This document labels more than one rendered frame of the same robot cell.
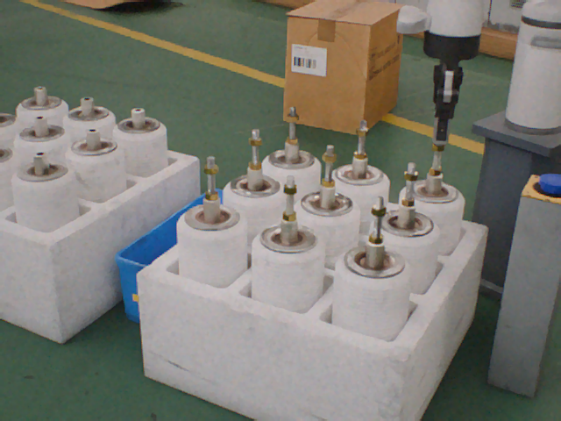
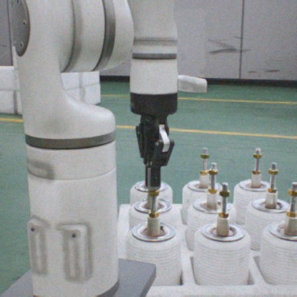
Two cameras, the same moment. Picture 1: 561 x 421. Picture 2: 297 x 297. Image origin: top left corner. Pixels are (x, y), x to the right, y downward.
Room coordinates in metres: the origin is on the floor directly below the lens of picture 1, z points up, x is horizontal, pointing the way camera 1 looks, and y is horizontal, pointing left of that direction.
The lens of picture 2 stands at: (1.59, -0.54, 0.57)
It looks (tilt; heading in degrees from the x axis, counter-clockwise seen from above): 14 degrees down; 152
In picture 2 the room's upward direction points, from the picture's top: straight up
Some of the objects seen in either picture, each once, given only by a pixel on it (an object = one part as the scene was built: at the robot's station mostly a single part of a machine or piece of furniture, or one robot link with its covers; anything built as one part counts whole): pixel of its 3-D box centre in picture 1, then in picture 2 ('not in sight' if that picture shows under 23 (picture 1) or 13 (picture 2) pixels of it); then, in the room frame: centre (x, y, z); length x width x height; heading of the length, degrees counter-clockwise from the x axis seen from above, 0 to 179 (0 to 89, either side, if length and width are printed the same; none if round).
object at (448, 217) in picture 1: (426, 246); (153, 279); (1.01, -0.22, 0.16); 0.10 x 0.10 x 0.18
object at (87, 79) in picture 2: not in sight; (71, 75); (-2.22, 0.67, 0.27); 0.39 x 0.39 x 0.18; 47
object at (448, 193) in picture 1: (432, 192); (153, 232); (1.01, -0.22, 0.25); 0.08 x 0.08 x 0.01
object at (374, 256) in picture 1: (374, 253); not in sight; (0.80, -0.11, 0.26); 0.02 x 0.02 x 0.03
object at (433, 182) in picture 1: (433, 184); (153, 225); (1.01, -0.22, 0.26); 0.02 x 0.02 x 0.03
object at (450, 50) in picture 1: (449, 59); (153, 117); (1.01, -0.22, 0.45); 0.08 x 0.08 x 0.09
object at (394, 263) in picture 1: (373, 262); (151, 186); (0.80, -0.11, 0.25); 0.08 x 0.08 x 0.01
